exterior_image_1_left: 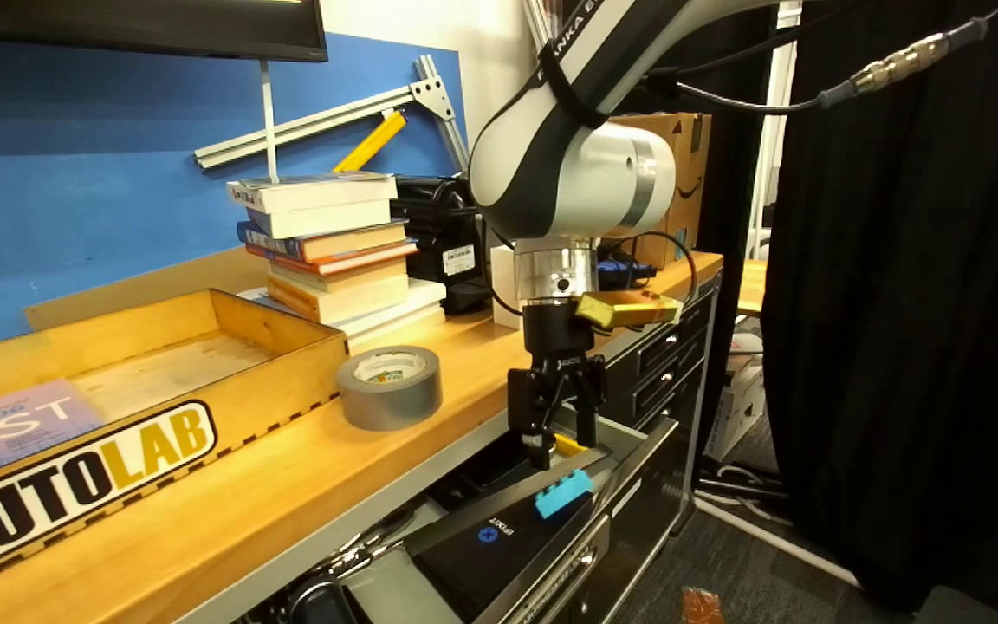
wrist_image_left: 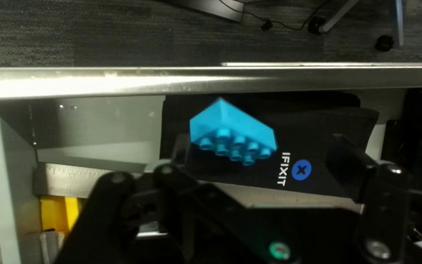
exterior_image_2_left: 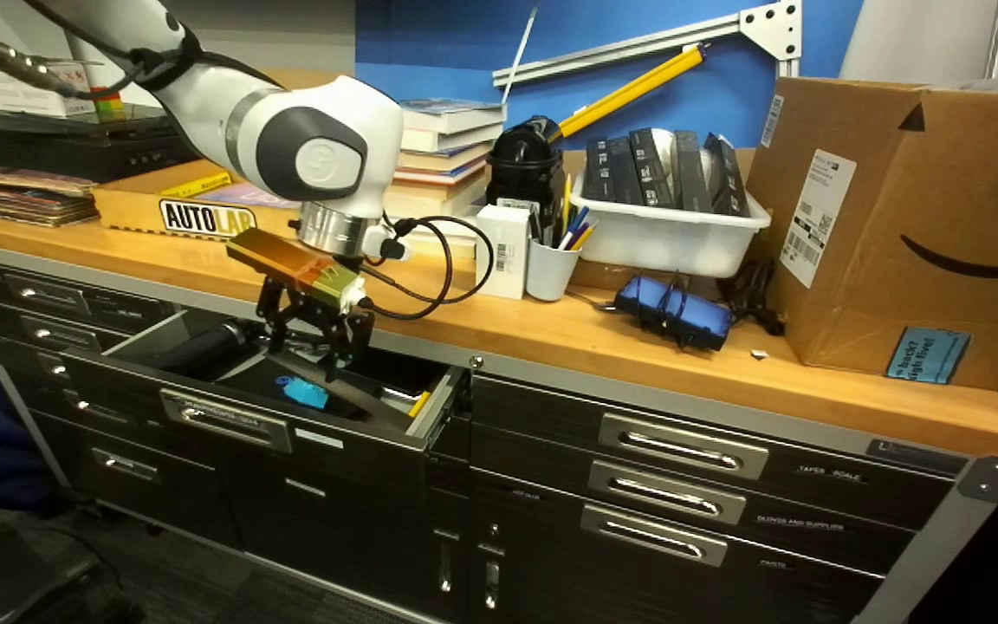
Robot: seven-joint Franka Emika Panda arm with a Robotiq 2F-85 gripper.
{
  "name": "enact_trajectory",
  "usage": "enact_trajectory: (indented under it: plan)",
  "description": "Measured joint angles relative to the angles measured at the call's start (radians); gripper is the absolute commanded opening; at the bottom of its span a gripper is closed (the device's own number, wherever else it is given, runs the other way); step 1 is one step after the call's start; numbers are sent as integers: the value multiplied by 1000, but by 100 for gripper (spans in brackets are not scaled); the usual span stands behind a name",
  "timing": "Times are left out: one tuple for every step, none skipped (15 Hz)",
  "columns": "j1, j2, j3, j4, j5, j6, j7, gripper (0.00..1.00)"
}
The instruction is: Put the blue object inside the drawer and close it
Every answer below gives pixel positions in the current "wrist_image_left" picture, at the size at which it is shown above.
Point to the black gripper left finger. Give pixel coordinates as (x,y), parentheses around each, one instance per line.
(137,221)

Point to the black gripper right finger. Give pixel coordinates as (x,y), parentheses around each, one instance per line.
(384,215)

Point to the blue toy brick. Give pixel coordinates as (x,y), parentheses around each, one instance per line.
(225,123)

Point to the open grey metal drawer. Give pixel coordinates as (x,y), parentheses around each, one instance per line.
(123,81)

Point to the grey metal bar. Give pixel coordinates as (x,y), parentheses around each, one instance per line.
(73,178)

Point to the small yellow tool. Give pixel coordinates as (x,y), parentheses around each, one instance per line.
(57,213)

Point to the black iFixit tool case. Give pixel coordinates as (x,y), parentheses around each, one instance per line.
(318,147)

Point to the black caster wheel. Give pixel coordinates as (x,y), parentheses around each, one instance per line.
(384,43)
(315,26)

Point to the grey metal stand leg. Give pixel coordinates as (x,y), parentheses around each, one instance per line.
(337,14)
(398,23)

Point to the grey stand base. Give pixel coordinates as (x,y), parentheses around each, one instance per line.
(211,8)

